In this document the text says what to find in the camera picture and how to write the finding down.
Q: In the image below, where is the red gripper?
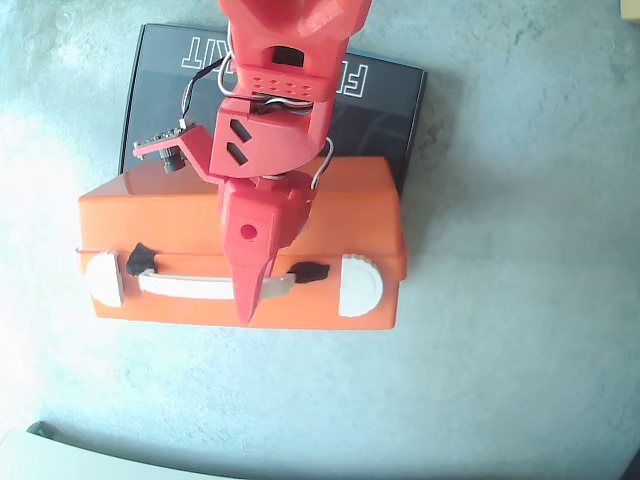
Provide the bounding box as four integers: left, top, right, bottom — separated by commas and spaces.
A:
208, 96, 335, 327

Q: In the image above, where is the white box handle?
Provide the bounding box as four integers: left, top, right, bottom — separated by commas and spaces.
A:
133, 268, 295, 302

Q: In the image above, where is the orange plastic box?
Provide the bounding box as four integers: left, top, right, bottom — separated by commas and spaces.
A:
74, 156, 409, 332

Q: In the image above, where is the black printed cardboard box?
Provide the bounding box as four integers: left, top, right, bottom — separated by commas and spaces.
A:
117, 22, 428, 197

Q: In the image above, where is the white round latch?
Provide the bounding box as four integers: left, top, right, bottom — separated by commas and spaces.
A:
85, 251, 125, 308
338, 253, 386, 319

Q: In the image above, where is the white furniture edge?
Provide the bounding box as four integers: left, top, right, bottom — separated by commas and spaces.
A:
0, 421, 284, 480

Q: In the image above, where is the black handle mount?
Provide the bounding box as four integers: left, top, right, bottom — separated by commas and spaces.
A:
293, 261, 332, 287
126, 242, 162, 277

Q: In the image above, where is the white gripper motor wire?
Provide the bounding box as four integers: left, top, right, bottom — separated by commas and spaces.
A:
308, 135, 335, 191

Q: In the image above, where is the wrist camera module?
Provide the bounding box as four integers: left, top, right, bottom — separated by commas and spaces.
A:
132, 122, 216, 176

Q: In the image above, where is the black and white camera wire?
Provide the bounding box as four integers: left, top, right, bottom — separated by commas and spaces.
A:
177, 63, 237, 127

